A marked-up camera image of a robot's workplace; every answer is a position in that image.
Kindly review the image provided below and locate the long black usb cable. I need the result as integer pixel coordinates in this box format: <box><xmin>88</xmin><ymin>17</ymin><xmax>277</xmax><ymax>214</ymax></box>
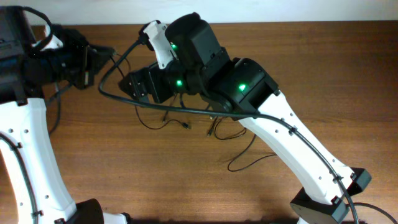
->
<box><xmin>108</xmin><ymin>52</ymin><xmax>192</xmax><ymax>131</ymax></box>

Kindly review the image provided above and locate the thin black cable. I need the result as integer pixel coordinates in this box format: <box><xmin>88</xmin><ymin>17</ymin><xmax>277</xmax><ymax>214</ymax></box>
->
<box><xmin>206</xmin><ymin>114</ymin><xmax>277</xmax><ymax>172</ymax></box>

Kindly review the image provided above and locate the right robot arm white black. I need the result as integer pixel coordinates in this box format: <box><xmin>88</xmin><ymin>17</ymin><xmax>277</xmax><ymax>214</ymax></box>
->
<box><xmin>119</xmin><ymin>13</ymin><xmax>371</xmax><ymax>223</ymax></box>

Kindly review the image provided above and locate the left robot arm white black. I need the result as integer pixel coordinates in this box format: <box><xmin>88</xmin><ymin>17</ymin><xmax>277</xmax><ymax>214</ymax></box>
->
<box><xmin>1</xmin><ymin>6</ymin><xmax>131</xmax><ymax>223</ymax></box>

